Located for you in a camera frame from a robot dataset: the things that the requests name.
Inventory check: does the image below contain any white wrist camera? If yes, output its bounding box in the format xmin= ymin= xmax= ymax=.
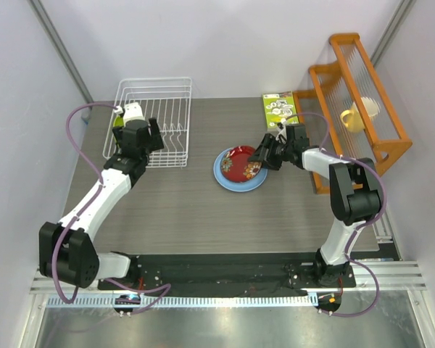
xmin=115 ymin=102 xmax=145 ymax=125
xmin=275 ymin=119 xmax=286 ymax=143

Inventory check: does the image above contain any light blue plate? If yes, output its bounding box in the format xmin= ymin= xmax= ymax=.
xmin=212 ymin=148 xmax=268 ymax=193

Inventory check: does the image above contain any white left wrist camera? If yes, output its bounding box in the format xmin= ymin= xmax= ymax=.
xmin=115 ymin=102 xmax=145 ymax=125

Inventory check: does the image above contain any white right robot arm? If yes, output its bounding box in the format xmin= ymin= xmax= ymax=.
xmin=249 ymin=123 xmax=386 ymax=286

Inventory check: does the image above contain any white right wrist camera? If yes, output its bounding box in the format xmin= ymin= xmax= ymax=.
xmin=275 ymin=119 xmax=286 ymax=143

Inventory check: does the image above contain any lime green plate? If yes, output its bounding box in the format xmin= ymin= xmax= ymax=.
xmin=112 ymin=115 xmax=124 ymax=128

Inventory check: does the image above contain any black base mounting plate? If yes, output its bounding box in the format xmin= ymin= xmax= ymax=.
xmin=117 ymin=252 xmax=356 ymax=298

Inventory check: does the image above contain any yellow mug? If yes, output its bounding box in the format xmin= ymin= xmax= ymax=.
xmin=340 ymin=96 xmax=380 ymax=133

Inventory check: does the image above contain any aluminium rail frame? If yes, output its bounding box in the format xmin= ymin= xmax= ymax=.
xmin=20 ymin=254 xmax=435 ymax=347

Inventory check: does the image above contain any white wire dish rack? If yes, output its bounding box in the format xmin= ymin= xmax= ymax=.
xmin=114 ymin=77 xmax=192 ymax=168

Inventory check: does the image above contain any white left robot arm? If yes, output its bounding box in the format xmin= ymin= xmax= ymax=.
xmin=38 ymin=118 xmax=164 ymax=289

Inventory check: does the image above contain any red floral plate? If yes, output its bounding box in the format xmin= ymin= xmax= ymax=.
xmin=218 ymin=145 xmax=262 ymax=183

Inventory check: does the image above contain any green picture book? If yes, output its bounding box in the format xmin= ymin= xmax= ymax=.
xmin=262 ymin=91 xmax=299 ymax=131

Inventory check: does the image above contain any orange wooden shelf rack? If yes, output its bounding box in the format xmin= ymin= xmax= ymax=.
xmin=293 ymin=33 xmax=413 ymax=175

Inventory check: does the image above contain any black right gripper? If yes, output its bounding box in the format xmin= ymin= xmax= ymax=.
xmin=248 ymin=133 xmax=294 ymax=171

